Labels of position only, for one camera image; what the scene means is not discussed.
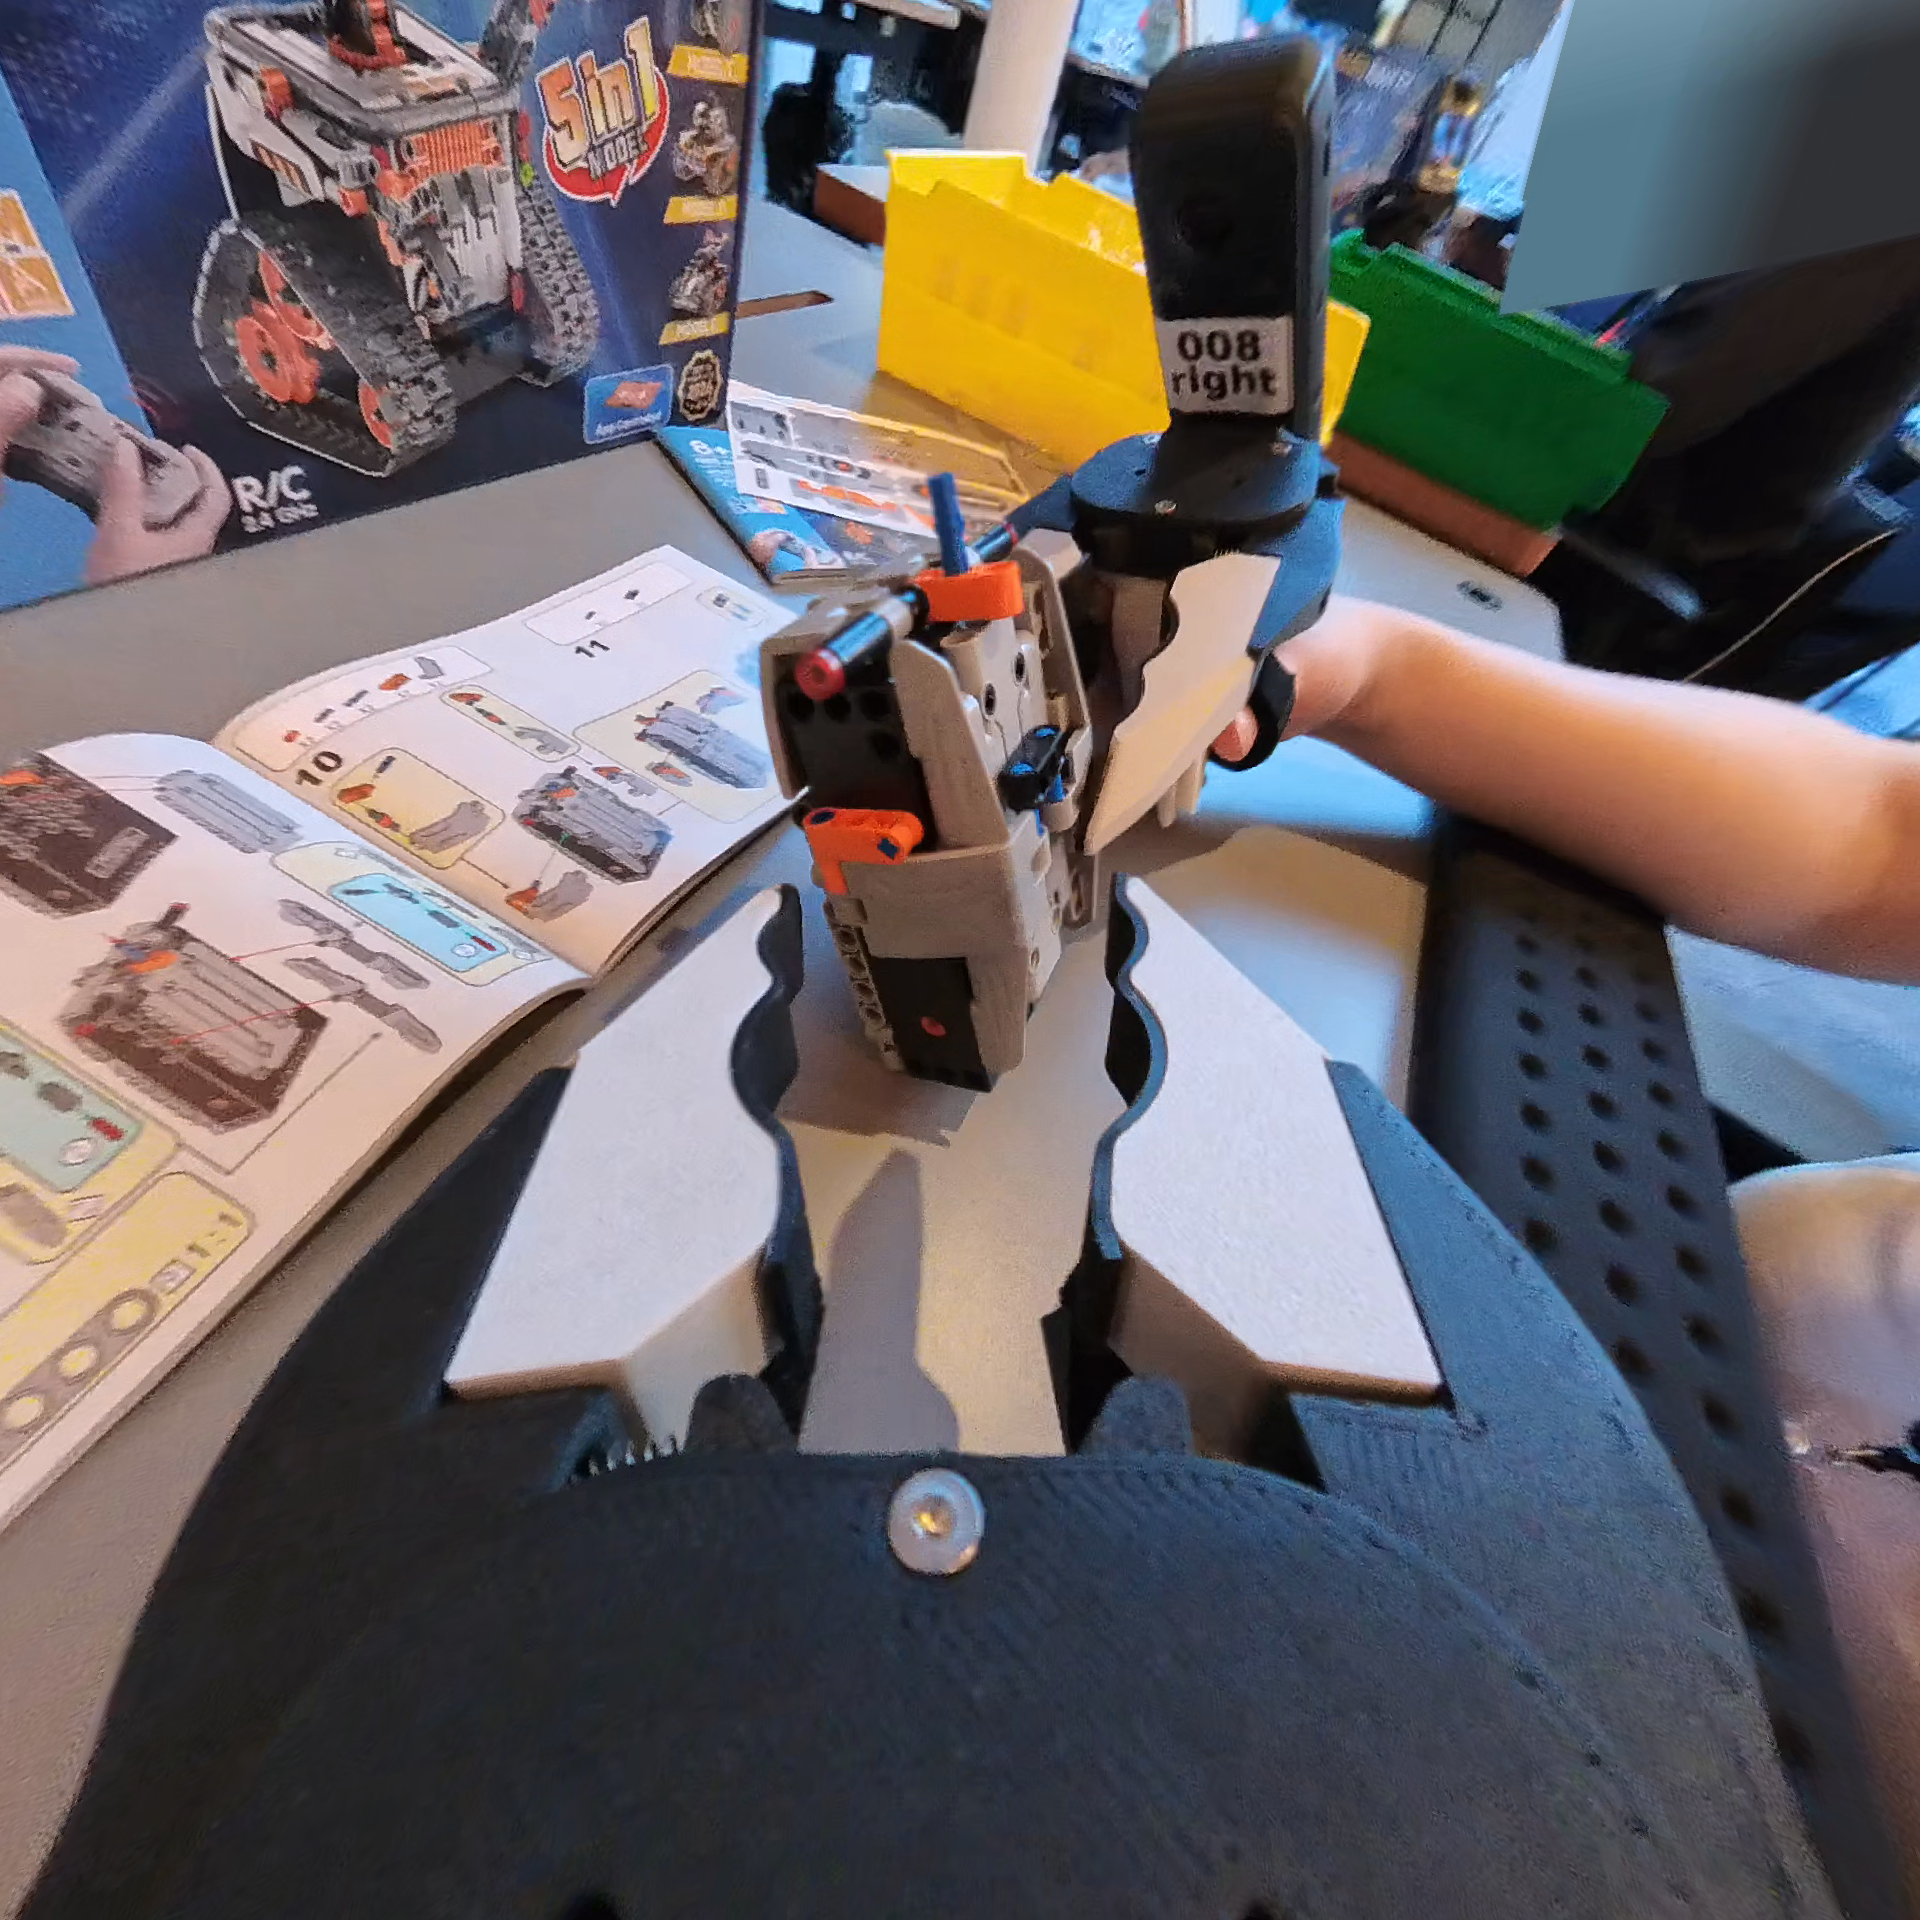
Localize grey building block robot model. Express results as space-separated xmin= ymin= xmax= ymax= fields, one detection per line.
xmin=757 ymin=471 xmax=1113 ymax=1088

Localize blue robot kit box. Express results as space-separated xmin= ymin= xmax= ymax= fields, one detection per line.
xmin=0 ymin=0 xmax=752 ymax=608

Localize green plastic bins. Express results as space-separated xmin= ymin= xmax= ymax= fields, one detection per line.
xmin=1327 ymin=232 xmax=1670 ymax=529

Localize white sticker sheet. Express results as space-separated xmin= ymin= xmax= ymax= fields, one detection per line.
xmin=727 ymin=383 xmax=1038 ymax=529

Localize black perforated board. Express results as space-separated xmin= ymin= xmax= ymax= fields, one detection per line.
xmin=1409 ymin=816 xmax=1892 ymax=1920

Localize white bottle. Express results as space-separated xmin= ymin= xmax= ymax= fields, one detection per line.
xmin=960 ymin=0 xmax=1081 ymax=161

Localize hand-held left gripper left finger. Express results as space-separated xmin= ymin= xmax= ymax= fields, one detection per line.
xmin=447 ymin=884 xmax=824 ymax=1449

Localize open instruction manual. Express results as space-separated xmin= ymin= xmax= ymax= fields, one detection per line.
xmin=0 ymin=545 xmax=804 ymax=1532

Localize person's right hand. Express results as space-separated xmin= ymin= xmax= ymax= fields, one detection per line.
xmin=1211 ymin=600 xmax=1413 ymax=764

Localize person's light shirt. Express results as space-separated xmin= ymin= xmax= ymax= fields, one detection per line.
xmin=1726 ymin=1155 xmax=1920 ymax=1920

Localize person's right forearm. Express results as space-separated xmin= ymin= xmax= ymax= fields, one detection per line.
xmin=1351 ymin=600 xmax=1920 ymax=985

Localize green bin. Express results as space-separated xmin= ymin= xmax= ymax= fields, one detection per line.
xmin=1327 ymin=435 xmax=1561 ymax=578

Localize yellow plastic bin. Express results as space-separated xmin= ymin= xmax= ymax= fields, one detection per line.
xmin=877 ymin=152 xmax=1368 ymax=474

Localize small blue booklet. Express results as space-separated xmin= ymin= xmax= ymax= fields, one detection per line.
xmin=660 ymin=427 xmax=1052 ymax=587

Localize black badge reel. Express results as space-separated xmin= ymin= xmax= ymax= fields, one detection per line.
xmin=1785 ymin=1425 xmax=1920 ymax=1489

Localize grey desk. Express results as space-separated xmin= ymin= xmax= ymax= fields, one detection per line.
xmin=0 ymin=194 xmax=1567 ymax=1920

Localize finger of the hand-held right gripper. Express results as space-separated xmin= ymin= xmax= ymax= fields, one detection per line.
xmin=1083 ymin=551 xmax=1287 ymax=857

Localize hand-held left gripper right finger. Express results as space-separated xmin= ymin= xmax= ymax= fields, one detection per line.
xmin=1044 ymin=878 xmax=1444 ymax=1452

